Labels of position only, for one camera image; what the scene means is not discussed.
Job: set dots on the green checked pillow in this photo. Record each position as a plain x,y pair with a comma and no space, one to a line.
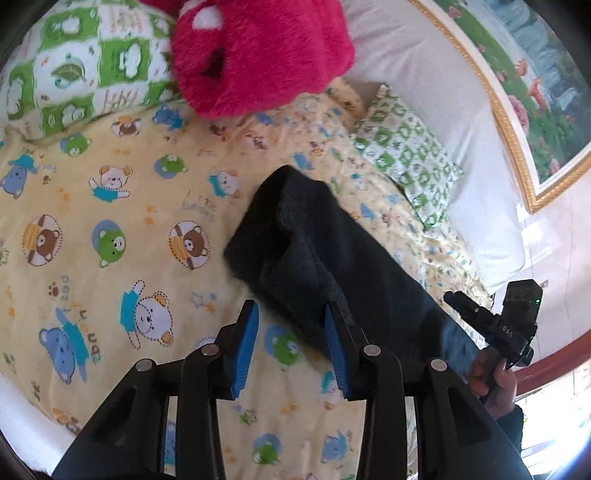
92,60
401,152

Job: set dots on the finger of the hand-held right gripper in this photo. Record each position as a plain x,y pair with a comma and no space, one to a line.
468,311

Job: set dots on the white mattress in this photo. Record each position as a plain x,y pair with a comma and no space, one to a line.
27,415

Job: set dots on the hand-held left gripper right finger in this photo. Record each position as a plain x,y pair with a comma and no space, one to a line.
334,355

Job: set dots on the yellow bear print bed sheet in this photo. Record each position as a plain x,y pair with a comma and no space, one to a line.
92,277

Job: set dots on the gold framed flower painting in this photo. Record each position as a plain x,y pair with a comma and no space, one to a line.
545,92

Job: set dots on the pink plush toy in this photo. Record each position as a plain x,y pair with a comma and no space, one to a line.
258,50

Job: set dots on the black pants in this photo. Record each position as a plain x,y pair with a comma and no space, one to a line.
314,240

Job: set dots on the red wooden bed frame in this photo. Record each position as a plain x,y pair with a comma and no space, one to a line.
554,364

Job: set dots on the white striped headboard cushion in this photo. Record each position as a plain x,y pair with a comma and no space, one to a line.
415,55

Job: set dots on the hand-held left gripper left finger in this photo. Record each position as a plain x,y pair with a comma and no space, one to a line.
244,350

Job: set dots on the person's right hand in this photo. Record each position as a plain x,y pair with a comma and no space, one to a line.
501,387

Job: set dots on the person's right forearm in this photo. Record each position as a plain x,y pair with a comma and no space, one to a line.
512,429

